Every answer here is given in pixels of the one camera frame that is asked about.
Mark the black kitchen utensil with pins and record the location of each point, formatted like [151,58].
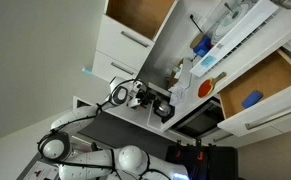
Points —
[196,23]

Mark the small teal object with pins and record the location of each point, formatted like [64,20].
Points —
[86,70]

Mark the silver cooking pot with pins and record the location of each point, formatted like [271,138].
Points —
[163,108]

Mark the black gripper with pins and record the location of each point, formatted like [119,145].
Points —
[141,98]

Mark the white dish rack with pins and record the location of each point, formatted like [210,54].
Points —
[238,31]

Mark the black stand post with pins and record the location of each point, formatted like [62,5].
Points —
[94,146]

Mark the glass pot lid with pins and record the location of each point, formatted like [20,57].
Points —
[230,20]

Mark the red table tennis paddle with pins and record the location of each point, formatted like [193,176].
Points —
[205,88]

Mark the large white open drawer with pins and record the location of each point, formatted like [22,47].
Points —
[265,80]

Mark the black built-in oven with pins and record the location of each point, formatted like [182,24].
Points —
[200,123]

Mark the white printed paper sheet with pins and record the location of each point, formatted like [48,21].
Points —
[40,172]

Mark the white closed drawer front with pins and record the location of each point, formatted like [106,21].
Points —
[111,65]

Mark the blue container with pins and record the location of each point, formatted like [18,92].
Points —
[203,46]

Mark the white drawer with wooden inside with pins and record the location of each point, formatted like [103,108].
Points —
[125,50]

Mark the round wooden board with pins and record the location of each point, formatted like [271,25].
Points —
[196,40]

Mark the blue sticker label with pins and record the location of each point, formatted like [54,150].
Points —
[208,61]

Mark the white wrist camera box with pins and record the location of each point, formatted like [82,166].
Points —
[137,85]

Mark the white crumpled paper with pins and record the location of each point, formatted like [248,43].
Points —
[178,96]

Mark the blue sponge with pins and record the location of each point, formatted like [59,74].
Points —
[252,99]

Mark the black clamp with orange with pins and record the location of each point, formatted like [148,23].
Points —
[178,150]
[200,151]

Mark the black equipment case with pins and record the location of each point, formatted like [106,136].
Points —
[218,163]

